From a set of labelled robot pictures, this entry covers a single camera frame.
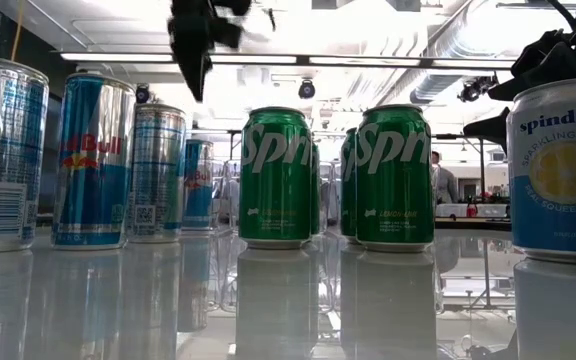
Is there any white covered table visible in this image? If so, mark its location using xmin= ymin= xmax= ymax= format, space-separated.
xmin=435 ymin=202 xmax=510 ymax=219

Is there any blue silver Red Bull can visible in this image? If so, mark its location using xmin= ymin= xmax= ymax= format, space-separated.
xmin=51 ymin=72 xmax=137 ymax=251
xmin=183 ymin=138 xmax=215 ymax=234
xmin=0 ymin=54 xmax=50 ymax=254
xmin=130 ymin=103 xmax=188 ymax=245

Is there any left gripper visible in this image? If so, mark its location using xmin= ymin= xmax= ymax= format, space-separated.
xmin=167 ymin=0 xmax=252 ymax=104

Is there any silver ventilation duct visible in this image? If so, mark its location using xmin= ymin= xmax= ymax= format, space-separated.
xmin=408 ymin=0 xmax=519 ymax=105

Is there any glossy white table board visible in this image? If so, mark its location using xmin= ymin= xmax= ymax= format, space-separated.
xmin=0 ymin=227 xmax=576 ymax=360

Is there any green Sprite can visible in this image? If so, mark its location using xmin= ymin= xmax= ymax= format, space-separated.
xmin=355 ymin=103 xmax=436 ymax=253
xmin=238 ymin=106 xmax=314 ymax=250
xmin=340 ymin=127 xmax=359 ymax=245
xmin=310 ymin=142 xmax=322 ymax=236

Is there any yellow cable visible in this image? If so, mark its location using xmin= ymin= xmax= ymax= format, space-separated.
xmin=9 ymin=0 xmax=25 ymax=62

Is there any white blue Spindrift can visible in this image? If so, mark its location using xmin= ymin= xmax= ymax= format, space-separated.
xmin=506 ymin=78 xmax=576 ymax=265

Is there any person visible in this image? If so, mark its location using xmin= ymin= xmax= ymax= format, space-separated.
xmin=431 ymin=150 xmax=460 ymax=205

